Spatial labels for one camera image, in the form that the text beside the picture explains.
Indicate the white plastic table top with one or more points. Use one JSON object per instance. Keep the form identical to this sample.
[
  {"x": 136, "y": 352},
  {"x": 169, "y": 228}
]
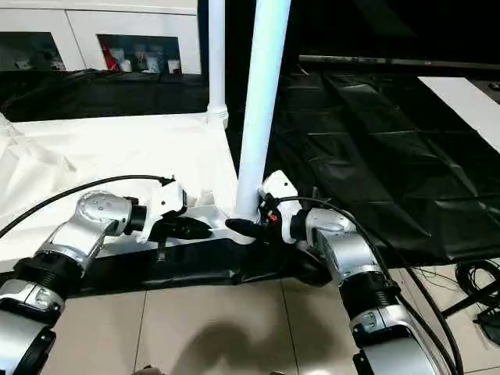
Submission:
[{"x": 117, "y": 148}]

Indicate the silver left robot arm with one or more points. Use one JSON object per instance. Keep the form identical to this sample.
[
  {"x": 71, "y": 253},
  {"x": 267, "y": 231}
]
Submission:
[{"x": 78, "y": 230}]

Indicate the black plastic table mat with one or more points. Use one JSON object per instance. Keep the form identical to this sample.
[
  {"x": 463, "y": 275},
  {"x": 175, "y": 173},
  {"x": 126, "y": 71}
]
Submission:
[{"x": 371, "y": 156}]

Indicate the red cabinet item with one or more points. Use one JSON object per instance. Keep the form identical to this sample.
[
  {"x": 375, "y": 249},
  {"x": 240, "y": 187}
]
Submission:
[{"x": 110, "y": 58}]

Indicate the long dark metal rod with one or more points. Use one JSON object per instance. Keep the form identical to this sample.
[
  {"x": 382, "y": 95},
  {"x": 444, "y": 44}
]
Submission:
[{"x": 390, "y": 61}]

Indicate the white flat board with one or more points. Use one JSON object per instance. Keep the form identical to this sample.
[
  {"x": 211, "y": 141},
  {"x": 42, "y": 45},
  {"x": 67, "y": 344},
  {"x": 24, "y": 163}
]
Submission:
[{"x": 465, "y": 105}]

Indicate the large black backdrop sheet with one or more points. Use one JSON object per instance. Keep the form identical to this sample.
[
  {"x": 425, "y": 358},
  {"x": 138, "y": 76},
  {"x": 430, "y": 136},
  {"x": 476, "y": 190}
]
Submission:
[{"x": 390, "y": 23}]

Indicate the black floor device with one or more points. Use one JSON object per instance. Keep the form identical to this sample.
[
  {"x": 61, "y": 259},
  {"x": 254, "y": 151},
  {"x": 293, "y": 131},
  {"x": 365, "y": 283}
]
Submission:
[{"x": 490, "y": 324}]

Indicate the white glass-door cabinet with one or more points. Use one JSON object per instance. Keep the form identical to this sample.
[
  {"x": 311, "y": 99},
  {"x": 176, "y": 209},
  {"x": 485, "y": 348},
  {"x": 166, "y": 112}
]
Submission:
[{"x": 58, "y": 19}]

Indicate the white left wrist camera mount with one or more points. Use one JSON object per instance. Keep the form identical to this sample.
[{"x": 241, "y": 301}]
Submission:
[{"x": 166, "y": 199}]

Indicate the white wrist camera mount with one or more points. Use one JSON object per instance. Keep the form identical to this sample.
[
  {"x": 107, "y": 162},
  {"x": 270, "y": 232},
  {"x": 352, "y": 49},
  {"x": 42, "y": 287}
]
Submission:
[
  {"x": 279, "y": 185},
  {"x": 166, "y": 199}
]

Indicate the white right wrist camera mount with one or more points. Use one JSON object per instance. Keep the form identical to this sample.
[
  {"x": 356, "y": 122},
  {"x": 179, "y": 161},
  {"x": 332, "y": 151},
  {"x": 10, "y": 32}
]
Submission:
[{"x": 279, "y": 185}]

